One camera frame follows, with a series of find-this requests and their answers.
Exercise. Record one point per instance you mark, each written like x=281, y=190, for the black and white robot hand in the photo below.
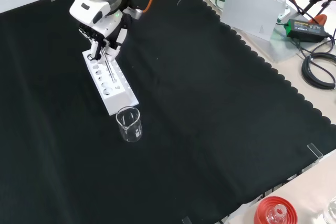
x=107, y=28

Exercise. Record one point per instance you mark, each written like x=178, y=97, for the clear glass rod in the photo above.
x=110, y=70

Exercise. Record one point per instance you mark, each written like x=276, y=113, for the white test tube rack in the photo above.
x=115, y=98

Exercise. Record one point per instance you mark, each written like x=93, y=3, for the thin pale thread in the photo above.
x=179, y=1

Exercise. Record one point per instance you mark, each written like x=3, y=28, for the small clear glass beaker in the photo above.
x=130, y=129

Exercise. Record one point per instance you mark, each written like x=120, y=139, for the black bench cloth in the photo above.
x=197, y=103

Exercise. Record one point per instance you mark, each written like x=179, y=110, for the pale board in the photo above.
x=249, y=11

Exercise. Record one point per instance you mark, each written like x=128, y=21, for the black power supply brick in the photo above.
x=305, y=30

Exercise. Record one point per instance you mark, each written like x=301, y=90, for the orange clamp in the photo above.
x=320, y=19

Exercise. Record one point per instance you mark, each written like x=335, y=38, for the clear glass flask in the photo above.
x=277, y=213

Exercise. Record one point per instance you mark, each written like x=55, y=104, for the clear glassware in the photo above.
x=331, y=212

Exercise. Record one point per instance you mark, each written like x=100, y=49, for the translucent base plate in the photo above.
x=281, y=48

